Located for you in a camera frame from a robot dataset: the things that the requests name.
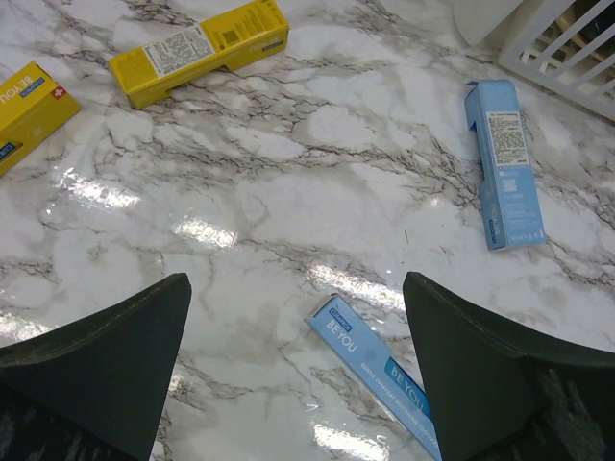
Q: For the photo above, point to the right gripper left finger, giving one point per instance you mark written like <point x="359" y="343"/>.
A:
<point x="95" y="389"/>

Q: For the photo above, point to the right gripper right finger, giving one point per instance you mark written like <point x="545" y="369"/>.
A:
<point x="501" y="391"/>

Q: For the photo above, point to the yellow toothpaste box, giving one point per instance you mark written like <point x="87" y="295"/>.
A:
<point x="33" y="106"/>
<point x="231" y="40"/>

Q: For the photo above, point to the light blue box far right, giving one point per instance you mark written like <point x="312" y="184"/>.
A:
<point x="509" y="202"/>

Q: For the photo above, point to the white plastic dish basket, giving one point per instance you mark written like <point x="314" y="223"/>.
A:
<point x="565" y="46"/>

